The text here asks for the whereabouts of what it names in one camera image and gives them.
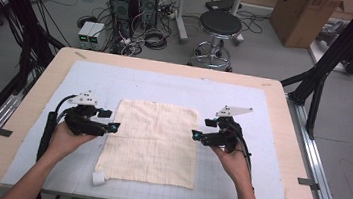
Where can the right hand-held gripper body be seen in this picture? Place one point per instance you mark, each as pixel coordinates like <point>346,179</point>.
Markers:
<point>223,138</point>

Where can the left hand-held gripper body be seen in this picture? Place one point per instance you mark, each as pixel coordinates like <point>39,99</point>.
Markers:
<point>83,120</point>

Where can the cream patterned cloth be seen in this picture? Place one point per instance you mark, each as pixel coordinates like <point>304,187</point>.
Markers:
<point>149,143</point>

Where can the person's left hand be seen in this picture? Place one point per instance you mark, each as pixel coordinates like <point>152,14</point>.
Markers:
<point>65,144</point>

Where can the person's right hand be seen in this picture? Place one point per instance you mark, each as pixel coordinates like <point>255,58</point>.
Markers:
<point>235,166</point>

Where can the white grid foam mat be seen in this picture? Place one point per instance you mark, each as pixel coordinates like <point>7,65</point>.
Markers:
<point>165,88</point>

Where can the white power supply unit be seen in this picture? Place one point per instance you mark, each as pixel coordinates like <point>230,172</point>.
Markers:
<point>97,36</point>
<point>84,33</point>

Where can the grey tape strip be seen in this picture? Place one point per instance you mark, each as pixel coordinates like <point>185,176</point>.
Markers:
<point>1,132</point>
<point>308,183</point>

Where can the black round stool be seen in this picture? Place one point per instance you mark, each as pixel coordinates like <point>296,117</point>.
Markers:
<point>220,24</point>

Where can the large black computer tower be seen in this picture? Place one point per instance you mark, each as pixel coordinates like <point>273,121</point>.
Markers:
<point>123,3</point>

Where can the black flat case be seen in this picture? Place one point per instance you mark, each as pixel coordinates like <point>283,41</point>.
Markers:
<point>220,4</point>

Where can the slim black computer tower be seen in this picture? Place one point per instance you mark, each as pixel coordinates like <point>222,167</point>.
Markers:
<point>149,2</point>

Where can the brown cardboard box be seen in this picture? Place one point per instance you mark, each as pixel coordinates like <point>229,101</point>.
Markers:
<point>302,18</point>

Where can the black metal frame strut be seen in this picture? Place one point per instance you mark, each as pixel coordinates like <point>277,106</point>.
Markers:
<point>334,53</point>

